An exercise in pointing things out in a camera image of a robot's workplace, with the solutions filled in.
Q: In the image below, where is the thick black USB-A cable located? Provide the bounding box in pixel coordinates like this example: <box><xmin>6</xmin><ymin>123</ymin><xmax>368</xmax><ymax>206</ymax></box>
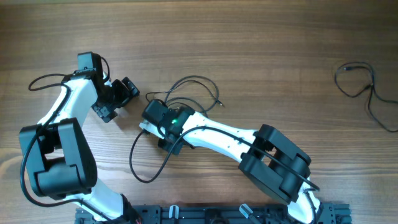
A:
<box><xmin>145</xmin><ymin>75</ymin><xmax>224</xmax><ymax>114</ymax></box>

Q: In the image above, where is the thin black USB cable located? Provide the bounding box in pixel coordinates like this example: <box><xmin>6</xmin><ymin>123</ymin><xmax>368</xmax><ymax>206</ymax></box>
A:
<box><xmin>334</xmin><ymin>61</ymin><xmax>398</xmax><ymax>134</ymax></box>

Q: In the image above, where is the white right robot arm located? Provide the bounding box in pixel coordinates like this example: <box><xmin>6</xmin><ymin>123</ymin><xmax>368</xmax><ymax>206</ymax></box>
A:
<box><xmin>139</xmin><ymin>100</ymin><xmax>320</xmax><ymax>223</ymax></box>

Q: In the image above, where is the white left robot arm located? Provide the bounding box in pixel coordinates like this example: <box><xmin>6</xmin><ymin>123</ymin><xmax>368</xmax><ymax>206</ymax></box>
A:
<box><xmin>19</xmin><ymin>52</ymin><xmax>142</xmax><ymax>223</ymax></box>

